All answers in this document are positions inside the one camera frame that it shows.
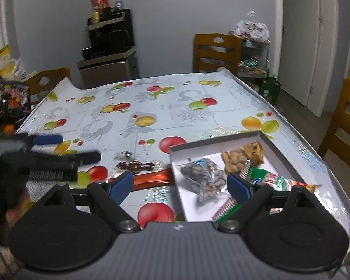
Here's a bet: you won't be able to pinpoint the green prawn cracker bag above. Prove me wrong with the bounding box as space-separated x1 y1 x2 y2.
211 165 322 221

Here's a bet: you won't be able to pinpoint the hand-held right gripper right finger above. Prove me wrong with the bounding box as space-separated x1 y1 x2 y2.
217 173 325 234

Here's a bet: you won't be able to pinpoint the orange foil packet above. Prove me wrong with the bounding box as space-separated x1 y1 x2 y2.
133 168 175 186

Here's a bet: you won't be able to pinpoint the white plastic bag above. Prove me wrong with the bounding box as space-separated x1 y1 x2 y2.
229 10 271 43

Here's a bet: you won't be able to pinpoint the fruit print tablecloth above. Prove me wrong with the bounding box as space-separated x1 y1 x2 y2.
14 67 350 257

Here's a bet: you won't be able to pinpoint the wooden chair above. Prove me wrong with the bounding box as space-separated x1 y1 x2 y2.
318 77 350 176
192 33 243 75
23 68 72 106

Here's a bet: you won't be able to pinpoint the grey cardboard box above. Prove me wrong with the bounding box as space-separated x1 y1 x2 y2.
168 131 324 222

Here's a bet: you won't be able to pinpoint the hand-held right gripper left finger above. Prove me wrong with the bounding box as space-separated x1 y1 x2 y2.
31 171 141 234

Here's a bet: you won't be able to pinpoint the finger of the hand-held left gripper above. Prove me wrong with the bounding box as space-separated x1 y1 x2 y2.
23 133 64 147
29 151 102 170

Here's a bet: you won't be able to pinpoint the snack packets on rack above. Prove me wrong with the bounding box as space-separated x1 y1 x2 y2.
241 57 266 75

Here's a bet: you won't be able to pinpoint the clear nut packet blue label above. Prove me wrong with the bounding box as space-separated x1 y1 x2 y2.
178 157 227 204

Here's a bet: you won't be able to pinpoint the coated peanut packet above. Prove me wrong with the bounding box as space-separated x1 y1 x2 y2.
221 141 265 173

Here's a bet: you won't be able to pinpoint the black printed snack bag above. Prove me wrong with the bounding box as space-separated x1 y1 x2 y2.
0 74 32 129

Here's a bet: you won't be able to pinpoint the white door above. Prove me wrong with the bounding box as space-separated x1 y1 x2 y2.
281 0 350 118

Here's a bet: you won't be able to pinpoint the metal storage rack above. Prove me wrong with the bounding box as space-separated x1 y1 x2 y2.
238 39 271 80

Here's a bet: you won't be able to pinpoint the grey cabinet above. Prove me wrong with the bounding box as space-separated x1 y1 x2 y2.
77 49 138 90

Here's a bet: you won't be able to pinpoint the black coffee machine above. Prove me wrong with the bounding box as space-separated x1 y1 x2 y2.
82 8 135 60

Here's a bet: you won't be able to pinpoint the green shopping bag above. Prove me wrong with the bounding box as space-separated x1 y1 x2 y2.
261 74 282 106

